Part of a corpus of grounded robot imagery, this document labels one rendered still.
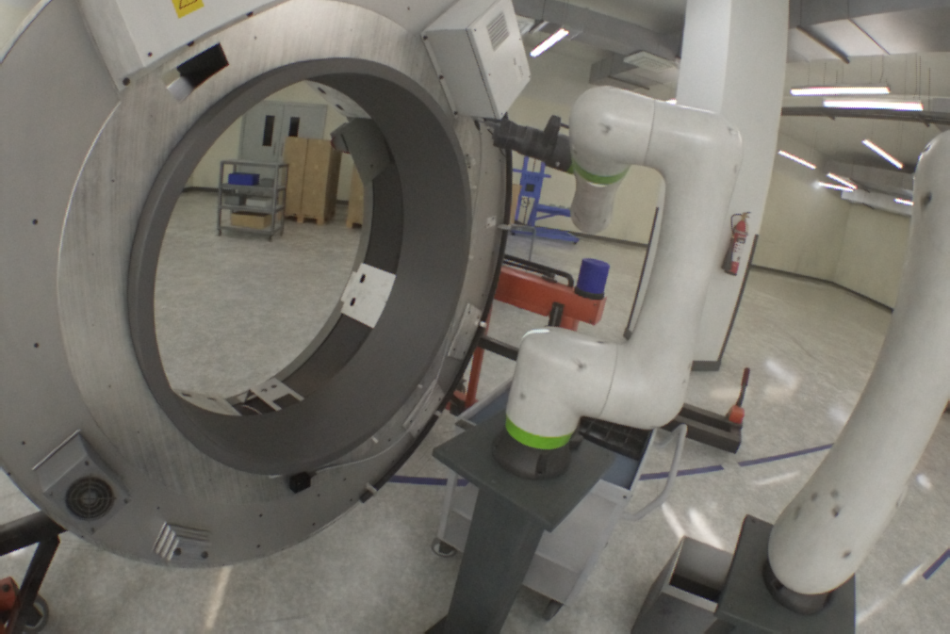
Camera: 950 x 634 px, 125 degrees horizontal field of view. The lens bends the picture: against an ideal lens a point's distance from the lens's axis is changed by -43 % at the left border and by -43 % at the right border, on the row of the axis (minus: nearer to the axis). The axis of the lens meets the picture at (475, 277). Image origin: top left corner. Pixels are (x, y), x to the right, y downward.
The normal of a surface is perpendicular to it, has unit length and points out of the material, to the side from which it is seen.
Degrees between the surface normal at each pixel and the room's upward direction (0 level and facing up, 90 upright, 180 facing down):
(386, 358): 42
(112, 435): 90
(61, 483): 90
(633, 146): 122
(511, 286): 90
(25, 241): 90
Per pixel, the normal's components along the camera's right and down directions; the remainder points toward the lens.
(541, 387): -0.47, 0.17
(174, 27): 0.84, 0.27
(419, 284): -0.47, -0.08
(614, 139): -0.23, 0.61
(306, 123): 0.13, 0.29
